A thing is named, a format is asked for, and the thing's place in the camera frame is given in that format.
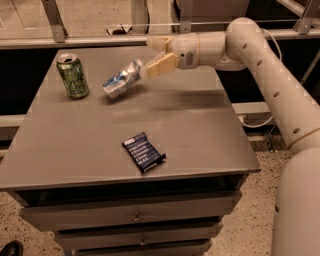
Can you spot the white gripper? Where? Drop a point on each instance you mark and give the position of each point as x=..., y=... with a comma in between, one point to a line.
x=185, y=50

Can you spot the silver blue redbull can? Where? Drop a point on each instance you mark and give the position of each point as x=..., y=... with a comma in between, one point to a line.
x=123, y=79

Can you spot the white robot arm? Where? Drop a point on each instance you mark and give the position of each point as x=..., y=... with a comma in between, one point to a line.
x=296, y=228

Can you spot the green soda can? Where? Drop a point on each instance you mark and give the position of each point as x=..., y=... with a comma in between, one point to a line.
x=72, y=74

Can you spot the dark blue snack packet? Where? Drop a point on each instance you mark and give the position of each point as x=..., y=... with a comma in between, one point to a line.
x=143, y=153

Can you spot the grey drawer cabinet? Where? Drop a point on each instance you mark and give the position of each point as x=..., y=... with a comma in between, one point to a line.
x=72, y=176

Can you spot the metal railing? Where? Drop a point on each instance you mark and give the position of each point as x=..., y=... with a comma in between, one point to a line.
x=76, y=23

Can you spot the black shoe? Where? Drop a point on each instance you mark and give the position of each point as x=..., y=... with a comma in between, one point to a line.
x=13, y=248

